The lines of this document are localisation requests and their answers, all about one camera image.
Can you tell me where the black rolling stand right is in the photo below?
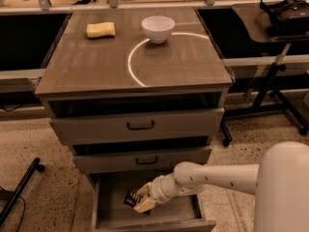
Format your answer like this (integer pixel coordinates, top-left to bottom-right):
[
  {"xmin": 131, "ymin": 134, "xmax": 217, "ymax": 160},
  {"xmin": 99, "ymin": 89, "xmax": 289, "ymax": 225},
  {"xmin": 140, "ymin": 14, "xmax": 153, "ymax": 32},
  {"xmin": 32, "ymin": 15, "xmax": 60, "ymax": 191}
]
[{"xmin": 224, "ymin": 43, "xmax": 309, "ymax": 135}]

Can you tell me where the grey wooden drawer cabinet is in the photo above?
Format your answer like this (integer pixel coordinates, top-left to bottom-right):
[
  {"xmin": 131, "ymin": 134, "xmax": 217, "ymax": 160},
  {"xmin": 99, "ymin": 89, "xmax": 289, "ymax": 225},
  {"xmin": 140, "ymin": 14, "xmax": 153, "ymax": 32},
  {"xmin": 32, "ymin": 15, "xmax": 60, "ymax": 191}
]
[{"xmin": 34, "ymin": 6, "xmax": 236, "ymax": 232}]

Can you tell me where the drawer with handle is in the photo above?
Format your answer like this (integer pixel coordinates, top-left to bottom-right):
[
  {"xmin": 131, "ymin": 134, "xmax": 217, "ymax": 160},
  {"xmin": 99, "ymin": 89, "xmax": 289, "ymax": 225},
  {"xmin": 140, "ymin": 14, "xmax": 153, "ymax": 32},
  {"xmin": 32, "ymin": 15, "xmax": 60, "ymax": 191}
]
[
  {"xmin": 73, "ymin": 146, "xmax": 211, "ymax": 174},
  {"xmin": 50, "ymin": 108, "xmax": 224, "ymax": 145}
]

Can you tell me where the yellow sponge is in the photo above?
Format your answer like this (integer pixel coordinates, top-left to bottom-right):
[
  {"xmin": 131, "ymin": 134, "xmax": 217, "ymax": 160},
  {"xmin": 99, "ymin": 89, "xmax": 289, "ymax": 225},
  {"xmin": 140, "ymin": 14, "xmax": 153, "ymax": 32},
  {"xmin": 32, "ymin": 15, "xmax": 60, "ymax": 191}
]
[{"xmin": 86, "ymin": 22, "xmax": 115, "ymax": 39}]

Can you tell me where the middle drawer with handle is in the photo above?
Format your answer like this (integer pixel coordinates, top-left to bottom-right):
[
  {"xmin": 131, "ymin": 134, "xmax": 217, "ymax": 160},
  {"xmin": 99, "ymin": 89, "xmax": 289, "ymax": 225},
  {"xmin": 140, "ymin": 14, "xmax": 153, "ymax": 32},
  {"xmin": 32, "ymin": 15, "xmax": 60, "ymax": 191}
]
[{"xmin": 73, "ymin": 146, "xmax": 211, "ymax": 174}]

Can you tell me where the black headset on table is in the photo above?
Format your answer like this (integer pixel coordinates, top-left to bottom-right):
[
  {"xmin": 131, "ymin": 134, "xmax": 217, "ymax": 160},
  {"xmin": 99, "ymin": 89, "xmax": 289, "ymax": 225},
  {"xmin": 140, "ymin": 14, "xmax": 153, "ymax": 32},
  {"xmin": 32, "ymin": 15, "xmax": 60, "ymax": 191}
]
[{"xmin": 260, "ymin": 0, "xmax": 309, "ymax": 35}]

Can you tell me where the grey side table right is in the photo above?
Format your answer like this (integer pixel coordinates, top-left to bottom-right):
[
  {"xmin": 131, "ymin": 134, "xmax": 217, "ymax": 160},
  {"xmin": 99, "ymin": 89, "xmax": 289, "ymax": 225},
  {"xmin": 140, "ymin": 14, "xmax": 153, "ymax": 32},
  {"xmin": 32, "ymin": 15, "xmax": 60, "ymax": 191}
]
[{"xmin": 232, "ymin": 3, "xmax": 309, "ymax": 43}]

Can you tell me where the open bottom drawer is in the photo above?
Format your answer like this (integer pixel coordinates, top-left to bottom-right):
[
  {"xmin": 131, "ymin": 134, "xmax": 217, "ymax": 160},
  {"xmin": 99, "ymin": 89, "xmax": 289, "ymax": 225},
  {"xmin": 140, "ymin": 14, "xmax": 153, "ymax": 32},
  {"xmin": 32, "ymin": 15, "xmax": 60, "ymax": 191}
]
[{"xmin": 91, "ymin": 169, "xmax": 216, "ymax": 232}]

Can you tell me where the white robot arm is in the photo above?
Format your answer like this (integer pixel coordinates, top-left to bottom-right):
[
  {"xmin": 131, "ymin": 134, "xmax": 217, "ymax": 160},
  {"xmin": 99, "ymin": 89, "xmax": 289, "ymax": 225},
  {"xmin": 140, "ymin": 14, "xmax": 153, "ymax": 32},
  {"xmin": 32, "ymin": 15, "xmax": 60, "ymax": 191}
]
[{"xmin": 134, "ymin": 141, "xmax": 309, "ymax": 232}]

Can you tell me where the white bowl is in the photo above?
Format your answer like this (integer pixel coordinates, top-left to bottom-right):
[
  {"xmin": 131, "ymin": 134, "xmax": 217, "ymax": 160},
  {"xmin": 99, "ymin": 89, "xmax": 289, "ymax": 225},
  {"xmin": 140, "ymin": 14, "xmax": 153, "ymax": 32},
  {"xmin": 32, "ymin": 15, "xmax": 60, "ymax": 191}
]
[{"xmin": 141, "ymin": 15, "xmax": 175, "ymax": 44}]

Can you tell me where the top drawer with handle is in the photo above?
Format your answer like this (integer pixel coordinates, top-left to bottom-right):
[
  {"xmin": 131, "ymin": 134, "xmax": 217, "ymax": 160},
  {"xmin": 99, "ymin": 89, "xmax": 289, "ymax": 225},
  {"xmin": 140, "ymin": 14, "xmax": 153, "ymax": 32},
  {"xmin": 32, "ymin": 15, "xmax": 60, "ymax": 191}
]
[{"xmin": 50, "ymin": 108, "xmax": 224, "ymax": 145}]

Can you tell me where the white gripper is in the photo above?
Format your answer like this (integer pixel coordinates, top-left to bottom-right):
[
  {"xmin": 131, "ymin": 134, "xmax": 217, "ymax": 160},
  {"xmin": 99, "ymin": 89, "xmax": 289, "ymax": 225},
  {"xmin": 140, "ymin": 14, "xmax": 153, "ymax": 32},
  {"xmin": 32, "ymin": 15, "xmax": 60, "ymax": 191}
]
[{"xmin": 133, "ymin": 175, "xmax": 170, "ymax": 213}]

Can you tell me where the black stand leg left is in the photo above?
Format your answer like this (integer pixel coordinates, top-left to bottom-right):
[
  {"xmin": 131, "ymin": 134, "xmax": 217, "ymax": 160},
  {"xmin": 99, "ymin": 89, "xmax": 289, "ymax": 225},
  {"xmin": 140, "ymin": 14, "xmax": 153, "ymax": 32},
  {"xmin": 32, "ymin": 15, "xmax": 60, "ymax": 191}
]
[{"xmin": 0, "ymin": 158, "xmax": 45, "ymax": 226}]

